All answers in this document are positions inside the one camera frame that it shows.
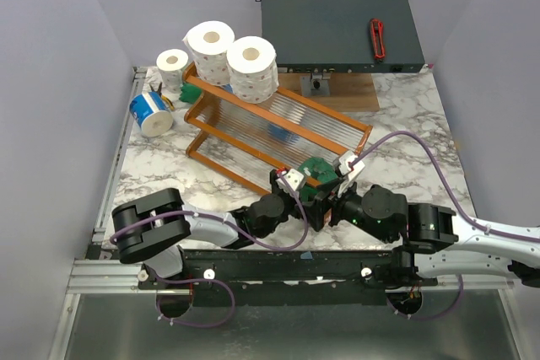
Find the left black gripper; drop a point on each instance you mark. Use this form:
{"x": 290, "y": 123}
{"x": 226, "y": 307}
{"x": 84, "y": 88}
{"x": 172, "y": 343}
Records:
{"x": 277, "y": 191}

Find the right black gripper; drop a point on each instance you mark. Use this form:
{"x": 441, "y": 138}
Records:
{"x": 334, "y": 198}

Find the green paper roll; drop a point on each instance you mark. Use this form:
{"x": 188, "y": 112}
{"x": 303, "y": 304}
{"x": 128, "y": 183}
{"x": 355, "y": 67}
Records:
{"x": 318, "y": 169}

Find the blue object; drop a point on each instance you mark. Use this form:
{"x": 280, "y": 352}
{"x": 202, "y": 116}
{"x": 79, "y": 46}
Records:
{"x": 281, "y": 134}

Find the orange wooden shelf rack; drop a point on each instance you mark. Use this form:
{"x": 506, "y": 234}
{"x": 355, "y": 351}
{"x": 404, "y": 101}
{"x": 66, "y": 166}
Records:
{"x": 244, "y": 141}

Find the white red-dotted paper roll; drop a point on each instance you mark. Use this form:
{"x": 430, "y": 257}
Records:
{"x": 208, "y": 43}

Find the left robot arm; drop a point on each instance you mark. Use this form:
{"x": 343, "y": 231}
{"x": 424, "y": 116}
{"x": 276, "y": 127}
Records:
{"x": 149, "y": 229}

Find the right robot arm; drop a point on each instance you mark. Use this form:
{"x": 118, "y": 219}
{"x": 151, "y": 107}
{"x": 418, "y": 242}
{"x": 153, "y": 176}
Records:
{"x": 430, "y": 240}

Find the brown wooden board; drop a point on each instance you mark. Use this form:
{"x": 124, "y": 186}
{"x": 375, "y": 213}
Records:
{"x": 349, "y": 92}

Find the small green object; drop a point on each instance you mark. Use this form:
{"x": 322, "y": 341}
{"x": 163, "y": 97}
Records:
{"x": 189, "y": 93}

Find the black yellow pliers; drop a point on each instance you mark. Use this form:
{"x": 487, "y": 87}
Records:
{"x": 159, "y": 91}

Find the blue wrapped paper roll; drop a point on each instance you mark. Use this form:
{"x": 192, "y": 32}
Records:
{"x": 151, "y": 114}

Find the red black utility knife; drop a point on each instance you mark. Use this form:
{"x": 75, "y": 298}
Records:
{"x": 377, "y": 39}

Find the plain white paper roll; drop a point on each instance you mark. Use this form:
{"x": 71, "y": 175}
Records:
{"x": 171, "y": 65}

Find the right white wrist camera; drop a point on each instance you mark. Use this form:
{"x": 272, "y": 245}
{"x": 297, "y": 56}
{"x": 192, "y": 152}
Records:
{"x": 348, "y": 166}

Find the grey metal stand bracket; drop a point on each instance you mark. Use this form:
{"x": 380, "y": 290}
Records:
{"x": 315, "y": 85}

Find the dark grey rack-mount device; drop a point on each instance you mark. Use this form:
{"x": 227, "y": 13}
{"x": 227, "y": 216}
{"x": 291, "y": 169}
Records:
{"x": 333, "y": 36}

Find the aluminium frame rail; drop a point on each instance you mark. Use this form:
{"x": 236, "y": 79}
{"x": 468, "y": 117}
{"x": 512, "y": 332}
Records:
{"x": 100, "y": 280}

